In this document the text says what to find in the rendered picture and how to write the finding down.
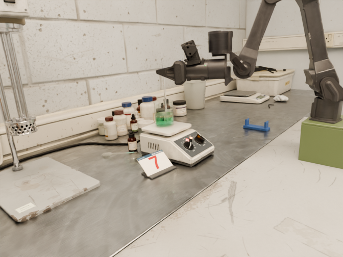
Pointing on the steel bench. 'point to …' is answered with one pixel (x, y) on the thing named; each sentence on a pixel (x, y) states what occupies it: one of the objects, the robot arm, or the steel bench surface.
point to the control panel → (193, 145)
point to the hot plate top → (167, 129)
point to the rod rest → (256, 126)
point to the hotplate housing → (171, 147)
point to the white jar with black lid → (179, 108)
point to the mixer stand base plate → (41, 187)
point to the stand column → (10, 139)
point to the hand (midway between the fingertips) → (167, 71)
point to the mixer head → (13, 15)
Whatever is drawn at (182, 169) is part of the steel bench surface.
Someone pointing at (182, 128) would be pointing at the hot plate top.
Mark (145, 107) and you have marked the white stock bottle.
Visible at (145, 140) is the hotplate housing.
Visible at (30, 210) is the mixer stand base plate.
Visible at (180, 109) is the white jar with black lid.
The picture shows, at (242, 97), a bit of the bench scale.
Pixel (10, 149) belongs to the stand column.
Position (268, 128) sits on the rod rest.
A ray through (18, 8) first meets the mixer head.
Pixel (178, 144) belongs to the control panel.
